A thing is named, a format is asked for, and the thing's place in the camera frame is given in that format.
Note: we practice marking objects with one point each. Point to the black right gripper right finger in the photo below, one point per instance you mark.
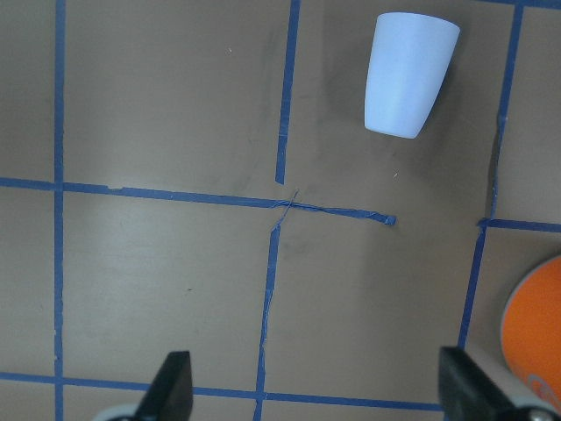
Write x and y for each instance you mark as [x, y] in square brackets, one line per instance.
[465, 392]

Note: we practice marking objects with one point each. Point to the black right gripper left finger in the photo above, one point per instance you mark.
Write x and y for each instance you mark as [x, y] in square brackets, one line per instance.
[170, 395]

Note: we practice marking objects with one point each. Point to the light blue plastic cup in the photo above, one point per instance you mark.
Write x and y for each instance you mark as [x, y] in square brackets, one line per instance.
[409, 59]

